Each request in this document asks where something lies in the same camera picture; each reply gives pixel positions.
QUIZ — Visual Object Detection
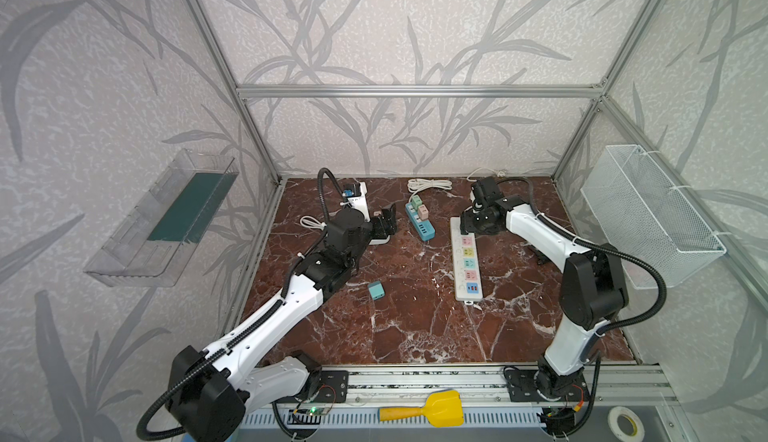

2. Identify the pink plug adapter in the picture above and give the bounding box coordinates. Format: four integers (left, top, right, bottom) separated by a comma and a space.
417, 205, 429, 221

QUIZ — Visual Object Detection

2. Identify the yellow toy shovel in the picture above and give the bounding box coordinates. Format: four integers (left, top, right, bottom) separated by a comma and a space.
378, 390, 464, 428

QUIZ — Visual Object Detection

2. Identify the blue power strip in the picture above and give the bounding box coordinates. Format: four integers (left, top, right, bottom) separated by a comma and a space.
405, 178, 453, 242

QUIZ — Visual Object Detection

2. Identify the white tape roll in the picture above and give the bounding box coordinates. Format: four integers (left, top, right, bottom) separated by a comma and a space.
607, 406, 646, 442

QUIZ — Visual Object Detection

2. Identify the white long power strip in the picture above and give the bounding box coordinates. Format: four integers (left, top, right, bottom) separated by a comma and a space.
450, 192, 483, 305

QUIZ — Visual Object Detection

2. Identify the white square power strip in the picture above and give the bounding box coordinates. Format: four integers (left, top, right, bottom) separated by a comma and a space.
299, 213, 391, 246

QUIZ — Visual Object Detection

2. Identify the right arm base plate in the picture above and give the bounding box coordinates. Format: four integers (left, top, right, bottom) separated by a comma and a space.
502, 366, 590, 403

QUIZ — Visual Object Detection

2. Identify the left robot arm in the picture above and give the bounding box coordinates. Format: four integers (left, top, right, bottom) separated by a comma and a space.
136, 167, 397, 441

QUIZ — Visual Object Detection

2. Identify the white wire basket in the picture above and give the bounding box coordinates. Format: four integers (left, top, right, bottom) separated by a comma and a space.
581, 144, 727, 288

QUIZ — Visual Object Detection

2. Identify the clear plastic wall shelf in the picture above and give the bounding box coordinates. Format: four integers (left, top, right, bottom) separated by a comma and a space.
84, 149, 239, 288

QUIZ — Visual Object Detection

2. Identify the aluminium frame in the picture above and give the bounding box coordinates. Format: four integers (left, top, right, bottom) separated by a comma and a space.
197, 0, 767, 441

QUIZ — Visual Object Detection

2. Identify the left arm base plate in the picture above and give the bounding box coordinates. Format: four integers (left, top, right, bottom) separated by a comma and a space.
277, 369, 350, 404

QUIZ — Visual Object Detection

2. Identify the green plug adapter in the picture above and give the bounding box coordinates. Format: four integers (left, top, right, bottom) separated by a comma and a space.
410, 194, 423, 209

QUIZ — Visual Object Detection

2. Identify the teal plug adapter lower centre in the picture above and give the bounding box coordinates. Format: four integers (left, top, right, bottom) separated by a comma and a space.
367, 281, 386, 300

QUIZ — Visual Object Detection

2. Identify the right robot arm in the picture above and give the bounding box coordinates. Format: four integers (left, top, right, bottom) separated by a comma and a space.
459, 177, 668, 401

